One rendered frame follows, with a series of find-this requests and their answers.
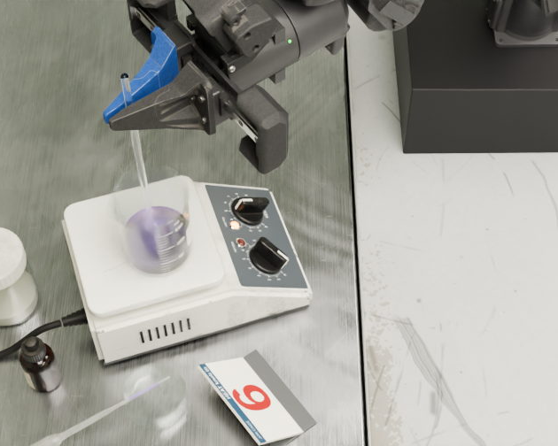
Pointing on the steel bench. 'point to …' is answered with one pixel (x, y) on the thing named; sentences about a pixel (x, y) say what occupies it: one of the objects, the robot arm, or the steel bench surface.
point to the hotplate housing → (188, 306)
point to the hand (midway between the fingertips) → (146, 100)
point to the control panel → (288, 277)
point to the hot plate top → (90, 252)
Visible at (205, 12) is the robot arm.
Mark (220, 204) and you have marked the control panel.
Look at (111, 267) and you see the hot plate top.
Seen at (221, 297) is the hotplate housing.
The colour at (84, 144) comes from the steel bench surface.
